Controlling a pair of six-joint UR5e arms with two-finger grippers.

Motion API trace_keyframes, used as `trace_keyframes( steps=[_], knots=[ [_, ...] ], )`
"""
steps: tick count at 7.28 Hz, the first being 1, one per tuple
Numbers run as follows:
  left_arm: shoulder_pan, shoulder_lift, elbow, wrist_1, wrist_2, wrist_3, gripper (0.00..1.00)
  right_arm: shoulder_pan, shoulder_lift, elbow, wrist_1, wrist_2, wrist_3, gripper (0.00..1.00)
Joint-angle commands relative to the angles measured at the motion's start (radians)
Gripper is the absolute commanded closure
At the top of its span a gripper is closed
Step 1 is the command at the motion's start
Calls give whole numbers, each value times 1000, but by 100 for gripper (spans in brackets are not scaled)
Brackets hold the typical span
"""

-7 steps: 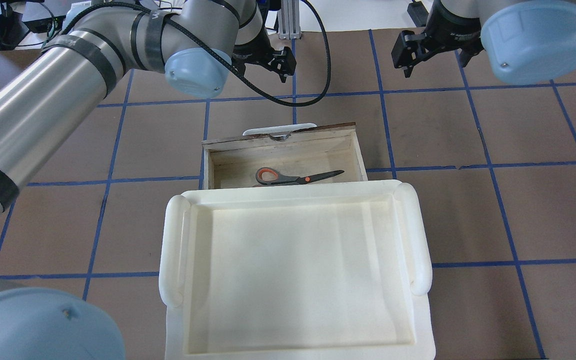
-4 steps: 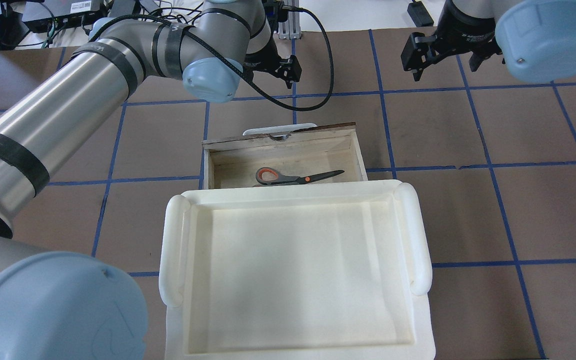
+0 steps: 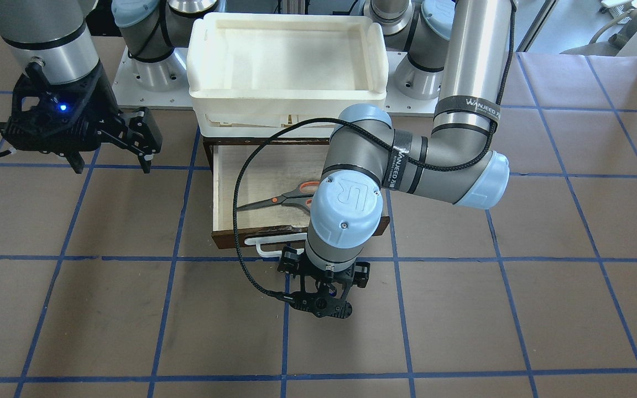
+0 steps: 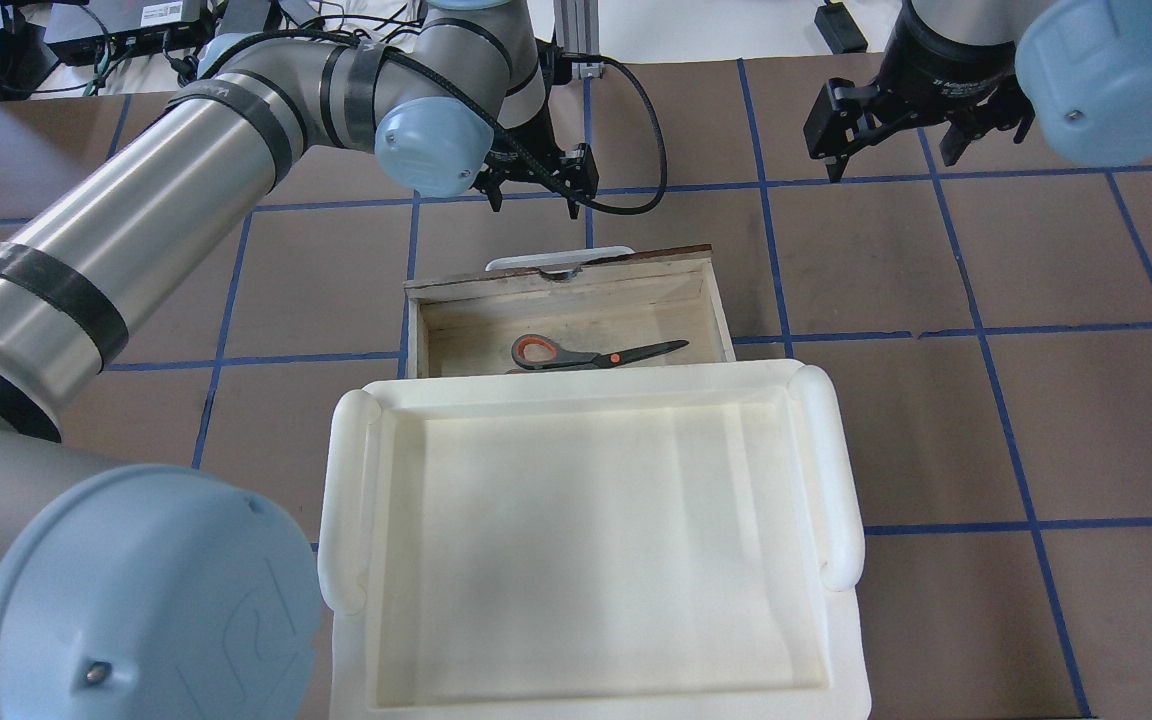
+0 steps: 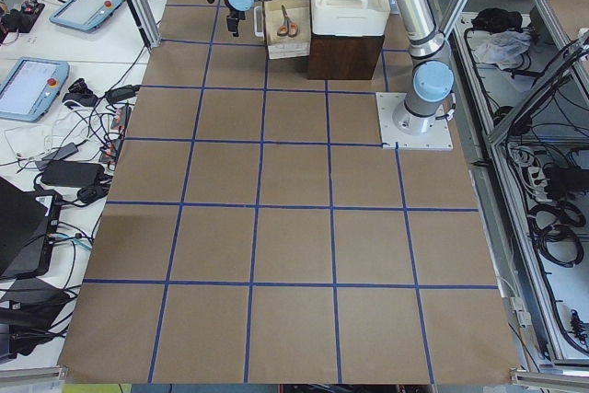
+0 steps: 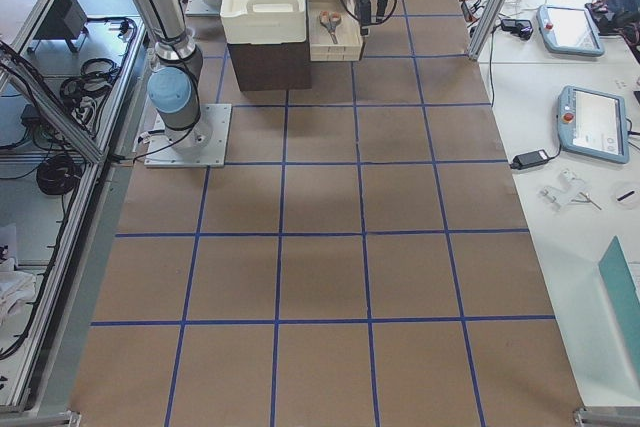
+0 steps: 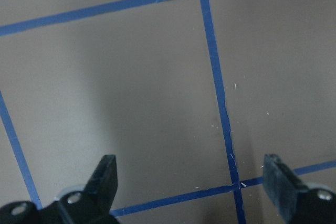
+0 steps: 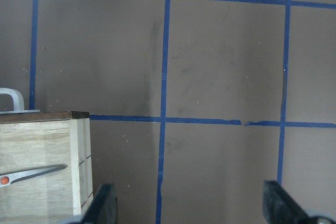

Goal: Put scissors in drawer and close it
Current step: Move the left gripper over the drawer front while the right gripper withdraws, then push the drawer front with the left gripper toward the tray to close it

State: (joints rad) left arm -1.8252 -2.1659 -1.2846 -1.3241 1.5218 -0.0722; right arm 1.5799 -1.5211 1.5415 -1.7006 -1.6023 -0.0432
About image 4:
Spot grey orange scissors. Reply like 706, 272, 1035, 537
509, 334, 690, 373

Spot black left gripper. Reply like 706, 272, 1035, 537
472, 100, 599, 220

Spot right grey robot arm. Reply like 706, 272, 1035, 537
803, 1, 1152, 182

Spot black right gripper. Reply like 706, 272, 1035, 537
803, 76, 1036, 183

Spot white plastic crate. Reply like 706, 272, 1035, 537
317, 359, 872, 719

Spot wooden drawer with white handle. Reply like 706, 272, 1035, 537
404, 245, 736, 379

